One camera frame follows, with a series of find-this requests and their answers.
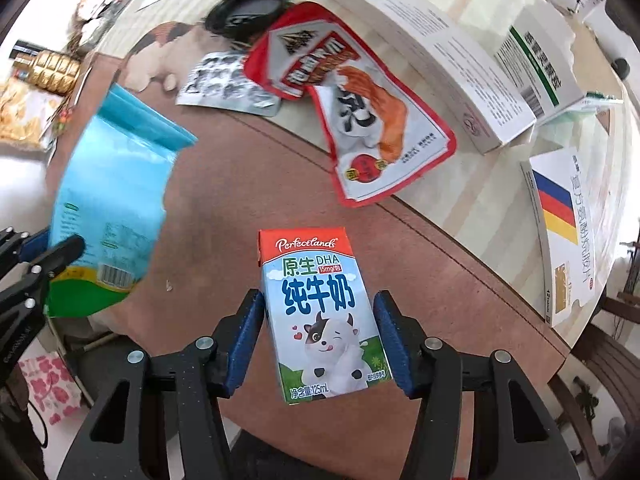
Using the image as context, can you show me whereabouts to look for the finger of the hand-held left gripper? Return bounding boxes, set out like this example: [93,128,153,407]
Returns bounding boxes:
[0,234,87,341]
[0,227,51,271]

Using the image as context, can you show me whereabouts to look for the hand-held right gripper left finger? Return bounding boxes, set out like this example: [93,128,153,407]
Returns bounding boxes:
[56,287,266,480]

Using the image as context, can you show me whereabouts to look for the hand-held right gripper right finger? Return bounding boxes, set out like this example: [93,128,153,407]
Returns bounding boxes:
[372,289,593,480]

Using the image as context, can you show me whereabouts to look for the small milk carton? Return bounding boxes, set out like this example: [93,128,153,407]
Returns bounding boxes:
[257,226,396,405]

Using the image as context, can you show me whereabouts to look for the long white cardboard box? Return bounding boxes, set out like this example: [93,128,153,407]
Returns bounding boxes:
[320,0,538,155]

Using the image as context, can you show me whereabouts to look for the green and white medicine box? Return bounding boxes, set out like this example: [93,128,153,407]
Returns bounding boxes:
[492,7,586,126]

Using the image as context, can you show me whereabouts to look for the black plastic lid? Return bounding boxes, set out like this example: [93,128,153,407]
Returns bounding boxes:
[205,0,292,42]

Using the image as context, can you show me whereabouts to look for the pink printed bag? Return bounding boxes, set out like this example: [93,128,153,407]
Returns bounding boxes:
[17,352,83,426]

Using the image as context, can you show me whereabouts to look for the yellow snack bag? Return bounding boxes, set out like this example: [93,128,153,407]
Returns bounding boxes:
[0,80,63,148]

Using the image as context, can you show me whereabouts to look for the gold foil snack packs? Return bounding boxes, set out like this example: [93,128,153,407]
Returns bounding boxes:
[20,50,83,93]

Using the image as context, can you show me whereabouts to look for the wooden chair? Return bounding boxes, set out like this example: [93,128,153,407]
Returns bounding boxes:
[547,290,640,466]

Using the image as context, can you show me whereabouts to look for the white box with colour stripes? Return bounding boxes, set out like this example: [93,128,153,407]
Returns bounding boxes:
[520,146,613,328]

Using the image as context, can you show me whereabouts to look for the red snack packet white panel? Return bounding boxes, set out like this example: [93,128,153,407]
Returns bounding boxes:
[306,64,458,208]

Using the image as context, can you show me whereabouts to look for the silver foil packet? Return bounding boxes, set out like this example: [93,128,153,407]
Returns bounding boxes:
[175,51,282,117]

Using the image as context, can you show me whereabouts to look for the red snack packet dark label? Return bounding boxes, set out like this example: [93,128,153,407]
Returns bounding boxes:
[243,2,357,102]

